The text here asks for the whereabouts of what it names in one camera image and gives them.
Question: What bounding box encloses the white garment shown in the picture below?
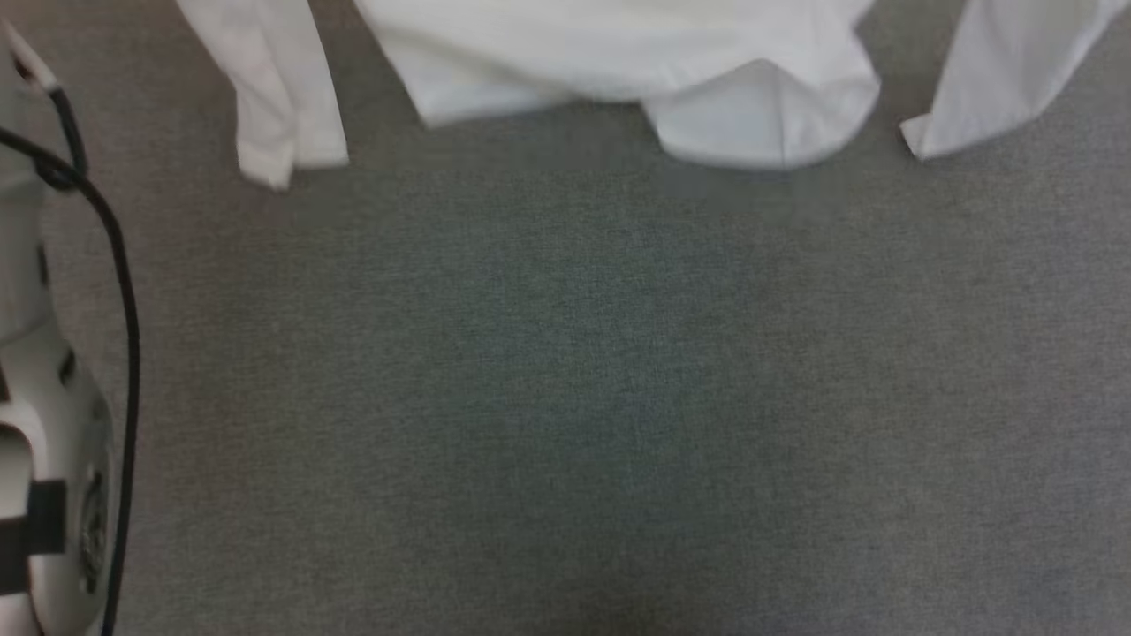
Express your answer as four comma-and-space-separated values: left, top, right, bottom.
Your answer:
174, 0, 1131, 192

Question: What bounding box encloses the white paper label tag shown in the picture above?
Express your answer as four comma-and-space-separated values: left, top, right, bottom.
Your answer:
0, 18, 61, 96

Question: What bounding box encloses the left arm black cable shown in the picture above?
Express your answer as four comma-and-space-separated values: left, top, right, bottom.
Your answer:
0, 84, 142, 636

